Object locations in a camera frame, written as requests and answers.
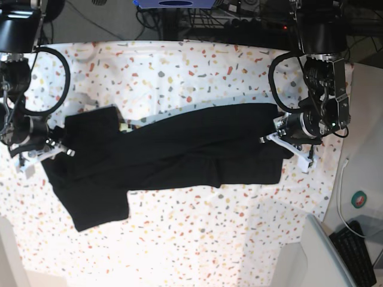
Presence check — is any grey laptop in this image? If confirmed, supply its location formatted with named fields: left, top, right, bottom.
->
left=300, top=215, right=357, bottom=287

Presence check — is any green tape roll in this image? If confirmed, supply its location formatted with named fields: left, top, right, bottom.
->
left=351, top=191, right=367, bottom=209

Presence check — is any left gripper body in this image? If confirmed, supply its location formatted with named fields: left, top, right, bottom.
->
left=273, top=112, right=322, bottom=145

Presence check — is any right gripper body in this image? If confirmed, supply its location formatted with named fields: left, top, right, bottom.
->
left=5, top=115, right=60, bottom=157

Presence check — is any black keyboard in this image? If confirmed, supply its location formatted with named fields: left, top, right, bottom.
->
left=329, top=227, right=377, bottom=287

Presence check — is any black t-shirt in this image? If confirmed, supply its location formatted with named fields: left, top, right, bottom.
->
left=42, top=103, right=292, bottom=231

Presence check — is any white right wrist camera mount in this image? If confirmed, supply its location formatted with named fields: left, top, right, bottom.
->
left=15, top=145, right=56, bottom=179

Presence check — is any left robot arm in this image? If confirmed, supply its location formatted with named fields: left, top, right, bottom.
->
left=268, top=1, right=351, bottom=145

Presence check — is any white cable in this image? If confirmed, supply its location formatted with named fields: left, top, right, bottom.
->
left=336, top=157, right=367, bottom=238

